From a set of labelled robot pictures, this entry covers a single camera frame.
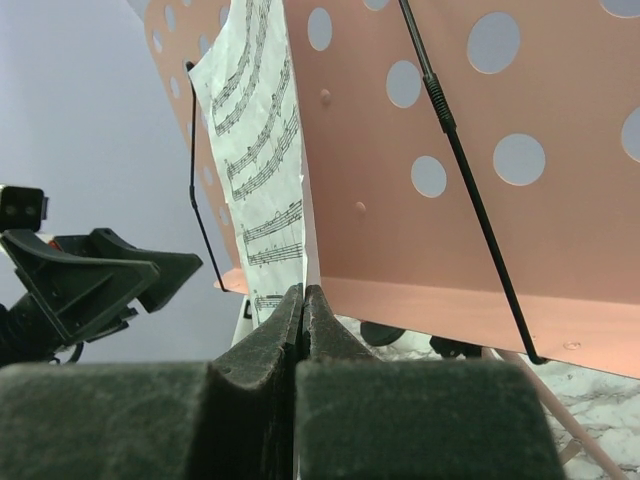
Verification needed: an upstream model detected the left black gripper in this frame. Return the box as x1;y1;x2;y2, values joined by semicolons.
1;228;202;365

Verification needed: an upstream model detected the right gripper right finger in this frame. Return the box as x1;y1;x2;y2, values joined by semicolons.
296;286;564;479

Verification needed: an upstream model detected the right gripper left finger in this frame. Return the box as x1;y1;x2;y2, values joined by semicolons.
1;285;304;479

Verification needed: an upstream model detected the sheet music page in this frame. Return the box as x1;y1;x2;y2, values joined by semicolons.
190;1;309;326

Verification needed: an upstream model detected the pink music stand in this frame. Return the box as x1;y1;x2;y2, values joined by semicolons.
124;0;640;480

